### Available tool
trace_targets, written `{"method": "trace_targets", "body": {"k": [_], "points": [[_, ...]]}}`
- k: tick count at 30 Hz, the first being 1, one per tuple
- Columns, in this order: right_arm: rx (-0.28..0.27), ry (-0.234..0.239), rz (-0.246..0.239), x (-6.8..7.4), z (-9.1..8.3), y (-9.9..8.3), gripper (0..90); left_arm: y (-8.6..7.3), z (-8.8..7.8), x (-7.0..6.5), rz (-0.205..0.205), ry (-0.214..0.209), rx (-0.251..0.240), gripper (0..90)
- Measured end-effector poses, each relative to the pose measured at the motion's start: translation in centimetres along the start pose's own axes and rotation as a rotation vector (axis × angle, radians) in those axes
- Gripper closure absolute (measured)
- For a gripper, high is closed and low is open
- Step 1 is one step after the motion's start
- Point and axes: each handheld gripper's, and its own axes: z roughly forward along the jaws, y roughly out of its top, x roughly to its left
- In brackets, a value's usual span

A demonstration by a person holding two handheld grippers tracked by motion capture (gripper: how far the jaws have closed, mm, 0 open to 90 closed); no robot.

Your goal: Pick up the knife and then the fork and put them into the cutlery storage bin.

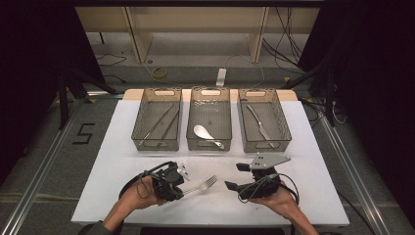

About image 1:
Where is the white power cable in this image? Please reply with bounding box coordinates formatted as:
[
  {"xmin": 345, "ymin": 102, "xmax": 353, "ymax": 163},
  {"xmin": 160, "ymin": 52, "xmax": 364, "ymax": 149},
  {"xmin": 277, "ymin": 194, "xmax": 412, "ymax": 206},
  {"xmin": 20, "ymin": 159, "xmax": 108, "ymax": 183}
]
[{"xmin": 224, "ymin": 53, "xmax": 266, "ymax": 89}]

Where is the black metal stand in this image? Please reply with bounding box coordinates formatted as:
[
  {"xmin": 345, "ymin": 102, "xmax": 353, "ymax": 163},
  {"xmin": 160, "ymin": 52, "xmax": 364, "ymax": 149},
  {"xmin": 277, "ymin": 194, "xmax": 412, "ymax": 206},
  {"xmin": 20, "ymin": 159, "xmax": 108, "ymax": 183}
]
[
  {"xmin": 56, "ymin": 63, "xmax": 119, "ymax": 130},
  {"xmin": 283, "ymin": 60, "xmax": 338, "ymax": 127}
]

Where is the smoky clear plastic bin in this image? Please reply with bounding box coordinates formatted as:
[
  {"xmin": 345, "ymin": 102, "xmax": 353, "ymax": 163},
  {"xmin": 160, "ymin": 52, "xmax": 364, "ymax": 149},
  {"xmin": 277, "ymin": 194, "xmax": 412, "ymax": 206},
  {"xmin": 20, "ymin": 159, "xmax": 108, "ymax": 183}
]
[
  {"xmin": 130, "ymin": 87, "xmax": 183, "ymax": 152},
  {"xmin": 237, "ymin": 87, "xmax": 293, "ymax": 154},
  {"xmin": 185, "ymin": 86, "xmax": 234, "ymax": 152}
]

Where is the light wooden shelf unit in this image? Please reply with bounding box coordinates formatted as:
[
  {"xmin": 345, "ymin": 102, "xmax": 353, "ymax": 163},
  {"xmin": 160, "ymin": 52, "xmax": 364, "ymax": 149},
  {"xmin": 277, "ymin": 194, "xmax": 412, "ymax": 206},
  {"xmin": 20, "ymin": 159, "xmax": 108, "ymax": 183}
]
[{"xmin": 75, "ymin": 6, "xmax": 322, "ymax": 65}]

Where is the black curtain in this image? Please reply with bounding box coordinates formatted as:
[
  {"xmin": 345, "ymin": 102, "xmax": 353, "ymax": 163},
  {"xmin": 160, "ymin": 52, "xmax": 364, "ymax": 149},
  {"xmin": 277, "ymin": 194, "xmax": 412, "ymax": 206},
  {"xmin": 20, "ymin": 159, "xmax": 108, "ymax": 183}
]
[
  {"xmin": 298, "ymin": 0, "xmax": 415, "ymax": 216},
  {"xmin": 0, "ymin": 0, "xmax": 107, "ymax": 184}
]

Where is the white plastic spoon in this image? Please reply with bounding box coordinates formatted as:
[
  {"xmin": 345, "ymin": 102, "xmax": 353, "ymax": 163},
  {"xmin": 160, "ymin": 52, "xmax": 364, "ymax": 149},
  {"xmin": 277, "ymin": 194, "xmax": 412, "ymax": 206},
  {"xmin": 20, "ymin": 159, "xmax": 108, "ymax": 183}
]
[{"xmin": 193, "ymin": 124, "xmax": 226, "ymax": 151}]

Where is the white power strip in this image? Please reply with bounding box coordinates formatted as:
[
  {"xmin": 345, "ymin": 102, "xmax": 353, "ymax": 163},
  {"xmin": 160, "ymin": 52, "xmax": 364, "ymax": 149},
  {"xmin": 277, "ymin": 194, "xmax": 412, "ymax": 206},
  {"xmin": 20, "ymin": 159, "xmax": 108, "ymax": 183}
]
[{"xmin": 215, "ymin": 68, "xmax": 228, "ymax": 88}]

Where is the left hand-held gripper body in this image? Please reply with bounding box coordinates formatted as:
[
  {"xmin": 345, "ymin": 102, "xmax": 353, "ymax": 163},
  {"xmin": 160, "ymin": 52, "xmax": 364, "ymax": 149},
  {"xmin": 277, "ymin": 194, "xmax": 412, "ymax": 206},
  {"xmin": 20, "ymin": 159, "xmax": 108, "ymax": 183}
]
[{"xmin": 152, "ymin": 161, "xmax": 193, "ymax": 201}]

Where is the white table cover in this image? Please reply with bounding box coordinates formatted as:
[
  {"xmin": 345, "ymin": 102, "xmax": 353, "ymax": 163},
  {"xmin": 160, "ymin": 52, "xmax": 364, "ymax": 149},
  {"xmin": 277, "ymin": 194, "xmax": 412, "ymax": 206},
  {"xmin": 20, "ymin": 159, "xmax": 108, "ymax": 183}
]
[{"xmin": 70, "ymin": 99, "xmax": 350, "ymax": 227}]

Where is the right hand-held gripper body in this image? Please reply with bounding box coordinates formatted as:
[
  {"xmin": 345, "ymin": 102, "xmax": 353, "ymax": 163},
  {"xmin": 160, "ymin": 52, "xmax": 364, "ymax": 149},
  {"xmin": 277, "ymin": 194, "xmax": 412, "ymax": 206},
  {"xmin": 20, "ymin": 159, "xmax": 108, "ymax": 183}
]
[{"xmin": 237, "ymin": 154, "xmax": 292, "ymax": 202}]

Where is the black cable bundle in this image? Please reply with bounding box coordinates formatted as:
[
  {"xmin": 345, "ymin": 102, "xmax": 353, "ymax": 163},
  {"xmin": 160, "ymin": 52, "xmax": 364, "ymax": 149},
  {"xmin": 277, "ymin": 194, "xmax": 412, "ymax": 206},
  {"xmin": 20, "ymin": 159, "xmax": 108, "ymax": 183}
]
[{"xmin": 262, "ymin": 6, "xmax": 306, "ymax": 74}]

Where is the person's right hand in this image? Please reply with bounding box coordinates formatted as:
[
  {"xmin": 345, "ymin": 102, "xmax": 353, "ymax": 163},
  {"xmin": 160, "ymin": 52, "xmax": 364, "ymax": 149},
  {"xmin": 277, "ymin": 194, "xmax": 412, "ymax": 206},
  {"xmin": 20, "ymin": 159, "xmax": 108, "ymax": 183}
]
[{"xmin": 249, "ymin": 180, "xmax": 301, "ymax": 219}]

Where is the person's left hand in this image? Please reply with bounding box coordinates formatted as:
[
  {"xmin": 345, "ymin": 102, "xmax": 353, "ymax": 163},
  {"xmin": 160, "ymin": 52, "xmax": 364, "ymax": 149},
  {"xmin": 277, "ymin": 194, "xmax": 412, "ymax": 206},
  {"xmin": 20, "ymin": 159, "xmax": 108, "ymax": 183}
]
[{"xmin": 121, "ymin": 175, "xmax": 167, "ymax": 211}]

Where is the metal table knife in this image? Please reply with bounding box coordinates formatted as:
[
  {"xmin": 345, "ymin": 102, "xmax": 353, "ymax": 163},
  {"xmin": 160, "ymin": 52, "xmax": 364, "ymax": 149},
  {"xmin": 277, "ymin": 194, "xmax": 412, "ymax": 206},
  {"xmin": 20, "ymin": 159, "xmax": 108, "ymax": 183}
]
[{"xmin": 246, "ymin": 103, "xmax": 277, "ymax": 150}]

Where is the thin black floor cable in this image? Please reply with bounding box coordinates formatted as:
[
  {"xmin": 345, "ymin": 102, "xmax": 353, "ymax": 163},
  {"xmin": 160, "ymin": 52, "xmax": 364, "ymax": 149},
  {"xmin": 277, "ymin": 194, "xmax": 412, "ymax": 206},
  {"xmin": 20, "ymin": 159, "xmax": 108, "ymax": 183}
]
[{"xmin": 97, "ymin": 53, "xmax": 127, "ymax": 69}]

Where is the metal chopstick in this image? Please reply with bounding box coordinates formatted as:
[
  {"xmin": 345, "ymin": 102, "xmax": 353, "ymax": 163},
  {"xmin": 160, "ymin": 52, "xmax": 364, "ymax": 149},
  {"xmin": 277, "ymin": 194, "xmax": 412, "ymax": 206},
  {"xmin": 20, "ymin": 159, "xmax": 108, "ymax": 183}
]
[
  {"xmin": 156, "ymin": 109, "xmax": 181, "ymax": 150},
  {"xmin": 139, "ymin": 103, "xmax": 176, "ymax": 145}
]

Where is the metal fork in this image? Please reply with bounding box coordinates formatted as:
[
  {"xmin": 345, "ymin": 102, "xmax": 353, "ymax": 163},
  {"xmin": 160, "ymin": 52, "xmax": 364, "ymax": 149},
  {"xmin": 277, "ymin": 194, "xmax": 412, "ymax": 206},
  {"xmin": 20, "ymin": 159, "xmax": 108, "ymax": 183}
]
[{"xmin": 181, "ymin": 174, "xmax": 219, "ymax": 197}]

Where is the aluminium floor rail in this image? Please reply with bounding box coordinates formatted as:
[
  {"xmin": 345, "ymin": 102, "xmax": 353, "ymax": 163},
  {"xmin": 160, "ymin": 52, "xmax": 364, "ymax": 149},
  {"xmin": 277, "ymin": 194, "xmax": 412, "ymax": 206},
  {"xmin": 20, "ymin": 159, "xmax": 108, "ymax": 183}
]
[
  {"xmin": 317, "ymin": 114, "xmax": 392, "ymax": 235},
  {"xmin": 0, "ymin": 97, "xmax": 86, "ymax": 235}
]

